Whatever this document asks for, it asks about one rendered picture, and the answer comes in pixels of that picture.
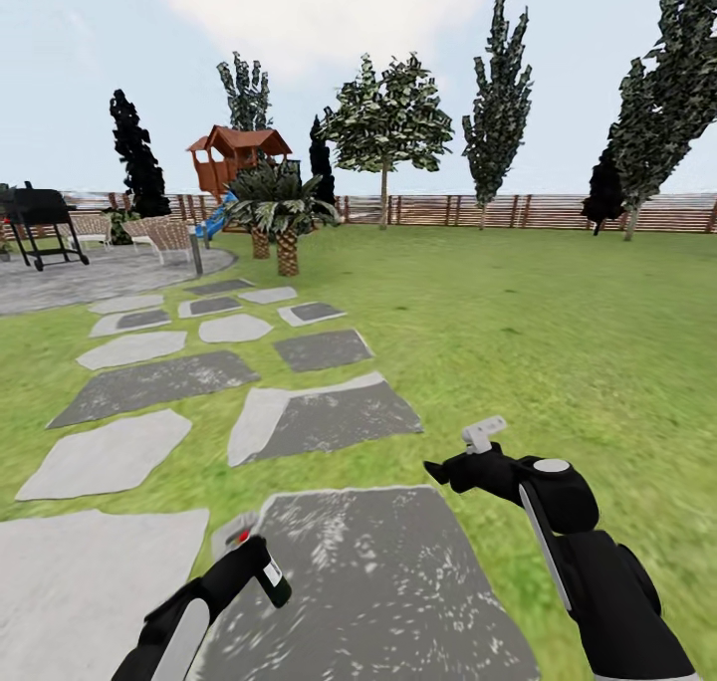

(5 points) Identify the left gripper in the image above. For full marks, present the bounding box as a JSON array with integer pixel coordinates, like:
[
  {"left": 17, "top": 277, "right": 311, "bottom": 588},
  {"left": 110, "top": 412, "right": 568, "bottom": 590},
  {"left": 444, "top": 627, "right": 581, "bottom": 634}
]
[{"left": 210, "top": 536, "right": 272, "bottom": 600}]

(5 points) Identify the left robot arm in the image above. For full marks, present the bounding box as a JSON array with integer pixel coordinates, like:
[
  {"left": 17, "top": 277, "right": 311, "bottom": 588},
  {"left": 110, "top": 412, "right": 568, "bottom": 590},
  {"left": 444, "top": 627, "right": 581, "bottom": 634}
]
[{"left": 111, "top": 511, "right": 272, "bottom": 681}]

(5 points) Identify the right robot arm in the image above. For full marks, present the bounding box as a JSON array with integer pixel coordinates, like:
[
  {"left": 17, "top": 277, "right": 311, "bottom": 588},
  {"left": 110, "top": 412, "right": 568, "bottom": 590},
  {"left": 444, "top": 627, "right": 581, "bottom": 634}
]
[{"left": 423, "top": 415, "right": 700, "bottom": 681}]

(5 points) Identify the insectifuge atomizer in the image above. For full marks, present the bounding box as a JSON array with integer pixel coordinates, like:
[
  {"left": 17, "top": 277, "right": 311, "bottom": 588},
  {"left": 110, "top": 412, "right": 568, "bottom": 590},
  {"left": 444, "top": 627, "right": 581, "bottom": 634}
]
[{"left": 254, "top": 561, "right": 292, "bottom": 609}]

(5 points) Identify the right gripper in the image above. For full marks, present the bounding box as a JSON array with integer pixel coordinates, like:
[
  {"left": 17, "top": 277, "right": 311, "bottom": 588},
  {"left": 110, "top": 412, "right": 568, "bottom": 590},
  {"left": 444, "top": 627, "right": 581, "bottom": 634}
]
[{"left": 423, "top": 441, "right": 507, "bottom": 498}]

